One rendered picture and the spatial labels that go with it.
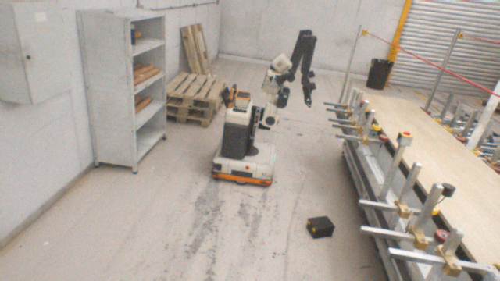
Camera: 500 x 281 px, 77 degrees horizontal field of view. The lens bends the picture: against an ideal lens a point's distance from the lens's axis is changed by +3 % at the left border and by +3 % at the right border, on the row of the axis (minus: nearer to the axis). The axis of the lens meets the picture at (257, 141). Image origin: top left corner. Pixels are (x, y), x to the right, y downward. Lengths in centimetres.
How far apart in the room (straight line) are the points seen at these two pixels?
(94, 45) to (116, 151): 104
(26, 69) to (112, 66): 91
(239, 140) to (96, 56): 150
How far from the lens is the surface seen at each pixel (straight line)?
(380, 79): 863
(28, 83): 246
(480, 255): 196
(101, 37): 315
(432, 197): 181
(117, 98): 324
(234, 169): 329
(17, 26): 238
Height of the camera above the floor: 192
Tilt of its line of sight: 26 degrees down
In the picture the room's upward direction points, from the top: 9 degrees clockwise
